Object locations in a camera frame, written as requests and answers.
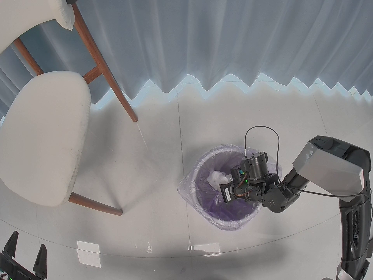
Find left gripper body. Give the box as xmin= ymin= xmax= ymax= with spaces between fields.
xmin=0 ymin=252 xmax=47 ymax=280

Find white paper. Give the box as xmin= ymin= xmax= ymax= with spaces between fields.
xmin=207 ymin=170 xmax=232 ymax=191

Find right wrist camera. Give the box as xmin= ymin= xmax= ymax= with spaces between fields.
xmin=230 ymin=164 xmax=248 ymax=183

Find purple plastic bag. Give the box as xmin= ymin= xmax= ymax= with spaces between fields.
xmin=177 ymin=145 xmax=283 ymax=231

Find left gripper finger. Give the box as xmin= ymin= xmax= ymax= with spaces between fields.
xmin=3 ymin=231 xmax=19 ymax=258
xmin=32 ymin=243 xmax=48 ymax=278

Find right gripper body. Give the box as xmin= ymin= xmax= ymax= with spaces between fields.
xmin=220 ymin=181 xmax=254 ymax=204

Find pale blue curtain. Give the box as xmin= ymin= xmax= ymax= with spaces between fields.
xmin=0 ymin=0 xmax=373 ymax=119

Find white cushioned wooden chair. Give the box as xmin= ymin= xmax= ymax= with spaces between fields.
xmin=0 ymin=0 xmax=138 ymax=216

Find black cable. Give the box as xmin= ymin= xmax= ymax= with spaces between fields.
xmin=244 ymin=125 xmax=371 ymax=198

